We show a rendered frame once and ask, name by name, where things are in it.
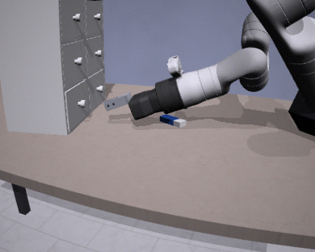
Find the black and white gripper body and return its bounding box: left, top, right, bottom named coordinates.
left=128, top=56, right=207, bottom=120

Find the grey drawer front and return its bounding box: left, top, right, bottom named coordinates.
left=86, top=0, right=103, bottom=35
left=88, top=69, right=105, bottom=111
left=61, top=40, right=86, bottom=87
left=65, top=79, right=89, bottom=132
left=60, top=0, right=85, bottom=40
left=86, top=36, right=103, bottom=74

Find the small grey chest of drawers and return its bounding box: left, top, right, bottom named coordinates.
left=0, top=0, right=106, bottom=136

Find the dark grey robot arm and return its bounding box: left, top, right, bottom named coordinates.
left=198, top=0, right=315, bottom=111

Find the blue and white eraser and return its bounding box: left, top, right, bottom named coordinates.
left=160, top=114, right=186, bottom=128

